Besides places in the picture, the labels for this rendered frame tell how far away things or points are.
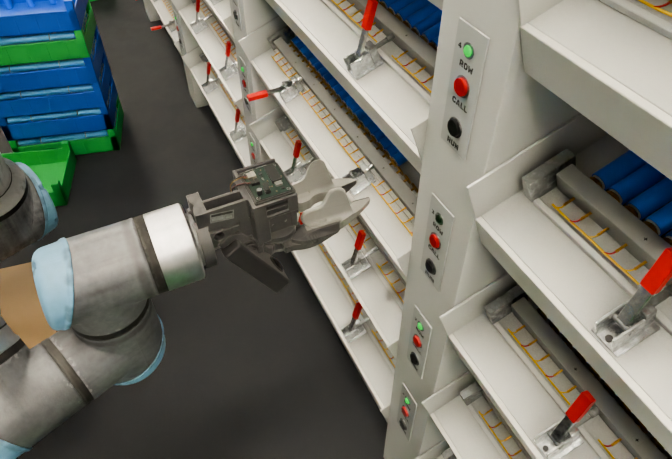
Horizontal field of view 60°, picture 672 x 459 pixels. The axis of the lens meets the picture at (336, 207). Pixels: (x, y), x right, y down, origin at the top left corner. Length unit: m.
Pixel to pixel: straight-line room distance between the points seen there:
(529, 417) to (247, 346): 0.81
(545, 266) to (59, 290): 0.46
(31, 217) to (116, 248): 0.60
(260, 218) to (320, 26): 0.33
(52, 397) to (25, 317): 0.63
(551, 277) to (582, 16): 0.21
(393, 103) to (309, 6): 0.27
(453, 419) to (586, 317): 0.40
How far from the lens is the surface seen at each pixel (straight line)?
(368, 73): 0.74
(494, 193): 0.56
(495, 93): 0.49
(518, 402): 0.68
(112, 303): 0.66
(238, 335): 1.37
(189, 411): 1.30
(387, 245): 0.79
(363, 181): 0.85
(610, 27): 0.44
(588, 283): 0.53
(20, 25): 1.76
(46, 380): 0.73
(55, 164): 1.95
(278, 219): 0.67
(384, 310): 0.96
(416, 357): 0.83
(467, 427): 0.87
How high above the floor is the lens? 1.12
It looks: 44 degrees down
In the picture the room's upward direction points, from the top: straight up
